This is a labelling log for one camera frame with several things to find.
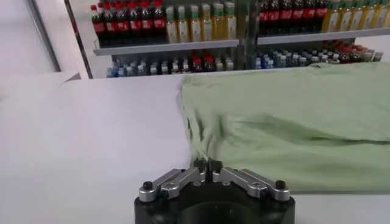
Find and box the metal shelf rack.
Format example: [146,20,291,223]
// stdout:
[243,0,390,71]
[63,0,254,79]

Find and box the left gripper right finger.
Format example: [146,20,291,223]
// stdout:
[208,158,292,203]

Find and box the yellow drink bottle green cap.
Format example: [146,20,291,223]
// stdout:
[361,0,374,30]
[200,3,214,41]
[224,1,238,40]
[372,0,385,30]
[383,0,390,29]
[177,4,190,43]
[189,4,202,42]
[212,2,225,41]
[165,5,178,43]
[337,1,351,32]
[322,1,339,33]
[349,0,363,31]

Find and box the small red cap cola bottle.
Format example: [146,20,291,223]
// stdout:
[204,56,215,72]
[340,48,352,64]
[192,57,204,73]
[350,47,363,63]

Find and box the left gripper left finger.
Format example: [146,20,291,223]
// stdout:
[138,158,208,203]

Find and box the light green t-shirt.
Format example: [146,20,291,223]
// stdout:
[178,61,390,195]

